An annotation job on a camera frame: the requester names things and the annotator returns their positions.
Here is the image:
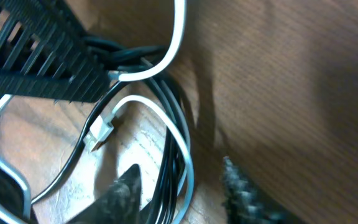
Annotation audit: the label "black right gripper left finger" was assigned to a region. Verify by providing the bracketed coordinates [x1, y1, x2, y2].
[68, 164, 142, 224]

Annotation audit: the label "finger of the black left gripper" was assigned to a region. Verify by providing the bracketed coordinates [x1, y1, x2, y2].
[0, 0, 110, 103]

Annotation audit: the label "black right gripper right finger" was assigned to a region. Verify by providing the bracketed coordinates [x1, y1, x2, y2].
[222, 157, 303, 224]

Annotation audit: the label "white USB cable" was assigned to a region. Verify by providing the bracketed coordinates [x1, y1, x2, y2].
[0, 0, 195, 224]

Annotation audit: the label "black USB cable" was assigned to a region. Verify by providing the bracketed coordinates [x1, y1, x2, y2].
[0, 35, 195, 224]

